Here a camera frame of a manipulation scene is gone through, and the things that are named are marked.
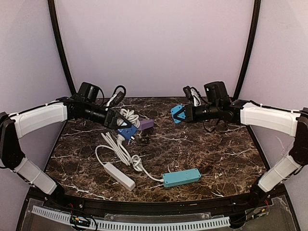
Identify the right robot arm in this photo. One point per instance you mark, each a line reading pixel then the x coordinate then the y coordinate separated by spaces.
pixel 249 113

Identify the black frame post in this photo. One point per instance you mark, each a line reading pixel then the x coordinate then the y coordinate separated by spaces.
pixel 60 46
pixel 249 47

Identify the purple power strip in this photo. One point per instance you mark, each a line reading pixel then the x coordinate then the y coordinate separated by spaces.
pixel 145 124

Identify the teal power strip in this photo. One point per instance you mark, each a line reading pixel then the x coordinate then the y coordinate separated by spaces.
pixel 181 177

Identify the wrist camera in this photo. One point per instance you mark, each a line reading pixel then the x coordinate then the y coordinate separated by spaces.
pixel 216 91
pixel 88 92

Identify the black front rail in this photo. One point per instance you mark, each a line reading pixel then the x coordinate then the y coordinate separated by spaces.
pixel 221 206

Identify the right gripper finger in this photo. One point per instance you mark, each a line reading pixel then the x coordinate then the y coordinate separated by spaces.
pixel 179 119
pixel 181 111

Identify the dark blue cube socket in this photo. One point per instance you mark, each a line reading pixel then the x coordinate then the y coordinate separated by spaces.
pixel 127 133

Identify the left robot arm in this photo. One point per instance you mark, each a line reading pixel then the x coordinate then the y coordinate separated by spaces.
pixel 15 126

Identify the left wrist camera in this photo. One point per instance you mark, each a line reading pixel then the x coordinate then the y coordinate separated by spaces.
pixel 88 92

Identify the white slotted cable duct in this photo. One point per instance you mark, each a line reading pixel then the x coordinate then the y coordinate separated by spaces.
pixel 138 223

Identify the right black frame post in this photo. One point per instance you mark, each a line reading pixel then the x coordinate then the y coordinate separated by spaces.
pixel 249 47

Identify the light blue plug adapter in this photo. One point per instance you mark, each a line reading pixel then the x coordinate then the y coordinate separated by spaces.
pixel 172 117

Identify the white power strip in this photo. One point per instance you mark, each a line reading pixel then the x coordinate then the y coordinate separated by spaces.
pixel 119 176

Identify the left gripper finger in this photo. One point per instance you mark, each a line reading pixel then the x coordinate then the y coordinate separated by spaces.
pixel 116 127
pixel 121 120

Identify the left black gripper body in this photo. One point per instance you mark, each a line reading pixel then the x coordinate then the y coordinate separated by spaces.
pixel 109 118

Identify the left black frame post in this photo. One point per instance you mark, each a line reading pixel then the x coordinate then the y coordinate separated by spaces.
pixel 60 46

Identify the left circuit board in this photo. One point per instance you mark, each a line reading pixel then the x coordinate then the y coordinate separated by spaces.
pixel 79 221

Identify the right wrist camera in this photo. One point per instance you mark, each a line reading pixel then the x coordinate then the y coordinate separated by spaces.
pixel 216 91

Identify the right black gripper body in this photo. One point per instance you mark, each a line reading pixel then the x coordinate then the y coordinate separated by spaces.
pixel 188 112

